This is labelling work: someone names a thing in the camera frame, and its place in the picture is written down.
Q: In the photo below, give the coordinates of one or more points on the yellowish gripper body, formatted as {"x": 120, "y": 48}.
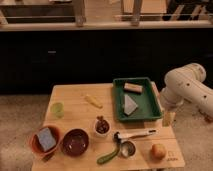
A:
{"x": 168, "y": 118}

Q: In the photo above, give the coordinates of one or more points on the yellow banana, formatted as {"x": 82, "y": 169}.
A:
{"x": 93, "y": 101}

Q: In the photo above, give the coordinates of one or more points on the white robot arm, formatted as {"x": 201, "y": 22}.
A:
{"x": 186, "y": 83}

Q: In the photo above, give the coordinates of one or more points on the purple bowl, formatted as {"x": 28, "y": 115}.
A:
{"x": 75, "y": 142}

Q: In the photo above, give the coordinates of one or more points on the orange bowl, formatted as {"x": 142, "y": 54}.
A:
{"x": 35, "y": 146}

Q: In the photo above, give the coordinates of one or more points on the green plastic tray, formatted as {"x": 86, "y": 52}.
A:
{"x": 148, "y": 107}

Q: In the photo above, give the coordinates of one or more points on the orange fruit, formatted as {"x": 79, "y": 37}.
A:
{"x": 158, "y": 151}

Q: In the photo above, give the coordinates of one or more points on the grey wedge block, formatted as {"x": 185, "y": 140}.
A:
{"x": 129, "y": 105}

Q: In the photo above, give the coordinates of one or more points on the brown wooden block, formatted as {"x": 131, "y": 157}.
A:
{"x": 133, "y": 87}

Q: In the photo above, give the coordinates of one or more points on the small metal cup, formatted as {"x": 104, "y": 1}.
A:
{"x": 127, "y": 149}

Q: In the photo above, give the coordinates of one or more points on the white cup with contents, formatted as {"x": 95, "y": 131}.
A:
{"x": 101, "y": 127}

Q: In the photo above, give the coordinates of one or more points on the wooden table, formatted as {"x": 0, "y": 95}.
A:
{"x": 78, "y": 113}

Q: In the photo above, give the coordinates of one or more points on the green cucumber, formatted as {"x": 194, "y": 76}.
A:
{"x": 106, "y": 158}

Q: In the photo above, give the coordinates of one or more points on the green plastic cup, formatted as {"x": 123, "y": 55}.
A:
{"x": 57, "y": 109}

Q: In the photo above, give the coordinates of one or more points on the blue sponge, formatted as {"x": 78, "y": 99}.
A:
{"x": 46, "y": 139}

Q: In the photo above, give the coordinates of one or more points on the white handled black spoon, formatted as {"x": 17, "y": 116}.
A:
{"x": 134, "y": 134}

